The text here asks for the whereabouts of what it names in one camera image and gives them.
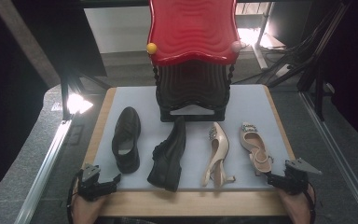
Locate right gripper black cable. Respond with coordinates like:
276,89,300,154
302,181,318,224

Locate black lamp stand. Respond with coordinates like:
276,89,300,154
59,73,113,121

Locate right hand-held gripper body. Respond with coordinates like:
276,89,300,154
282,158,323,196

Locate white board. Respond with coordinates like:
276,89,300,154
83,6,153,54

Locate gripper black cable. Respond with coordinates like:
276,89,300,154
66,170,82,224
302,181,318,224

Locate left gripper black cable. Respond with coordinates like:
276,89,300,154
66,170,82,224

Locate black tripod stands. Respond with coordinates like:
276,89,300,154
265,0,353,123

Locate person's left hand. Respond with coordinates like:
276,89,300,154
71,189,107,224

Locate grey foam mat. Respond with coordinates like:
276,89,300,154
92,85,290,191

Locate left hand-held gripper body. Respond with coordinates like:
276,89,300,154
77,162,114,202

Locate beige heeled shoe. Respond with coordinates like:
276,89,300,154
239,121,274,177
200,121,237,189

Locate aluminium rail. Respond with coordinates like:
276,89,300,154
300,91,358,224
13,119,74,224

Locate black leather shoe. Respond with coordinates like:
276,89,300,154
111,106,142,175
146,115,187,193

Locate red and black shoe rack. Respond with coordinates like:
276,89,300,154
146,0,242,123

